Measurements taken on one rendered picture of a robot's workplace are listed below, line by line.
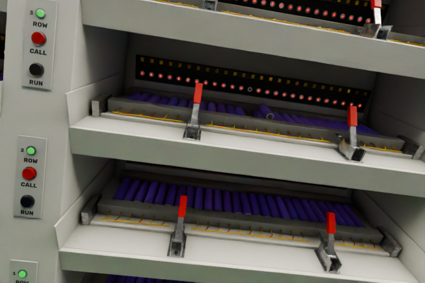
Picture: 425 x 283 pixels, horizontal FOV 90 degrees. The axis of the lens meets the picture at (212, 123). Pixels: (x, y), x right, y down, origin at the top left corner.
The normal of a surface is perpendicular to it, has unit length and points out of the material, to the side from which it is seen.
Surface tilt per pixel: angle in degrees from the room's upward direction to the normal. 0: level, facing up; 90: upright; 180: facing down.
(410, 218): 90
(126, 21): 107
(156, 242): 17
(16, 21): 90
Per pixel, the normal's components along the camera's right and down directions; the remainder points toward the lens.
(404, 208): -0.99, -0.14
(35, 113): 0.04, 0.09
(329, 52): 0.00, 0.37
